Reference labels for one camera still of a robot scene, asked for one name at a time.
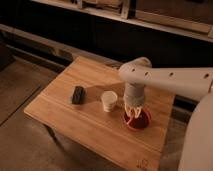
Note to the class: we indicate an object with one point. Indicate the white paper cup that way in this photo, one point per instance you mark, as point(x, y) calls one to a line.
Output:
point(109, 100)

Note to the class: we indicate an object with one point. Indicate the wooden table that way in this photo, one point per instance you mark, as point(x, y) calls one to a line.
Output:
point(104, 133)

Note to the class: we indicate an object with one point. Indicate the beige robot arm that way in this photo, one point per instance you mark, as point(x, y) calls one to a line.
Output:
point(193, 84)

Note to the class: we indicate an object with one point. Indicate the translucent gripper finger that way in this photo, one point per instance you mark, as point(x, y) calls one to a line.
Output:
point(137, 111)
point(128, 111)

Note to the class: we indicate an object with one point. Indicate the red ceramic bowl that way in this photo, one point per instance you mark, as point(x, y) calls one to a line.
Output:
point(138, 122)

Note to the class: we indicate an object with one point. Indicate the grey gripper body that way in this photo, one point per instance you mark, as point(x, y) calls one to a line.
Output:
point(134, 95)

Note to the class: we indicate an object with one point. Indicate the black rectangular block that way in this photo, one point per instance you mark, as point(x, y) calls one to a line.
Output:
point(78, 95)

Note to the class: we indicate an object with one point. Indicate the wooden wall shelf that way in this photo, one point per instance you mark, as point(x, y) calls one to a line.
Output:
point(174, 25)

